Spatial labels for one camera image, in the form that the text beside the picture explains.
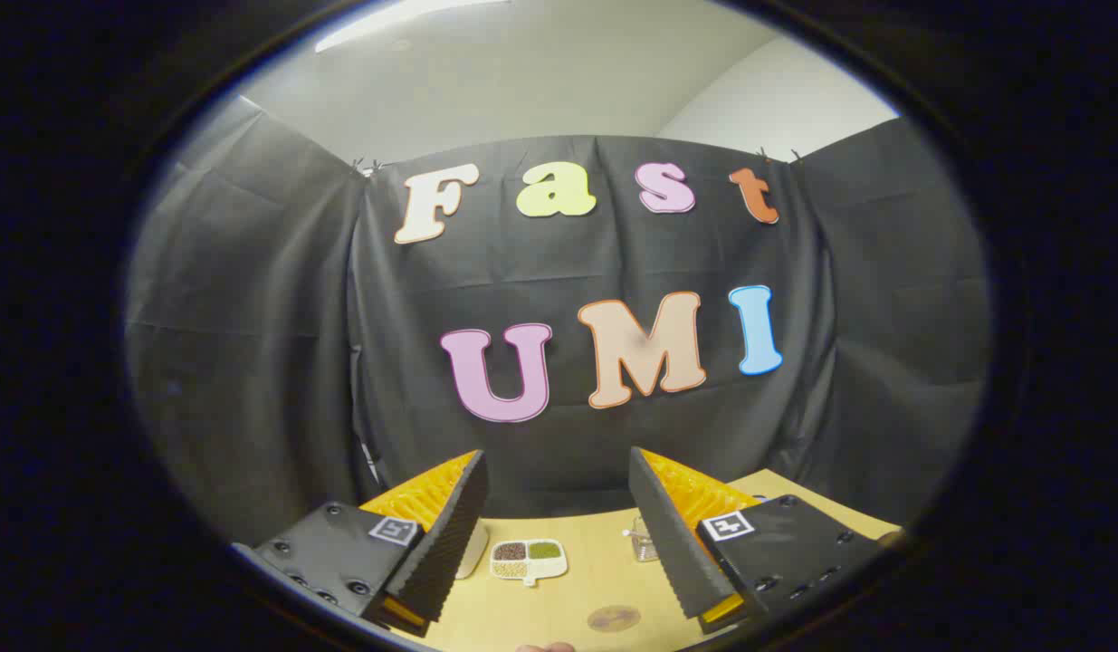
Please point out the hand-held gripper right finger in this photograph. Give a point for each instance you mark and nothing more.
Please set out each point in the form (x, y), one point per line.
(667, 534)

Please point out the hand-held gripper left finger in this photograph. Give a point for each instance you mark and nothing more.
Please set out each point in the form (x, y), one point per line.
(450, 543)

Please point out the round brown coaster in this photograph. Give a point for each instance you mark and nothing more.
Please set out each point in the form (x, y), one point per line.
(613, 618)

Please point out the small ribbed glass jar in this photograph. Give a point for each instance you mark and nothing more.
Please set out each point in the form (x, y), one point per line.
(644, 541)

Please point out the cream toaster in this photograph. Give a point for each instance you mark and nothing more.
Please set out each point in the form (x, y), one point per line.
(472, 554)

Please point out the white divided dish of grains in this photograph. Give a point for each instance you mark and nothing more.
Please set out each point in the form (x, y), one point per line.
(528, 560)

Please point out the wooden table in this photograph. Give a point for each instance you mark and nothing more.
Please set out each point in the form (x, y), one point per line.
(568, 607)

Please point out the black backdrop cloth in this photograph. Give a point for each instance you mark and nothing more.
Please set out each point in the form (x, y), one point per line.
(278, 362)

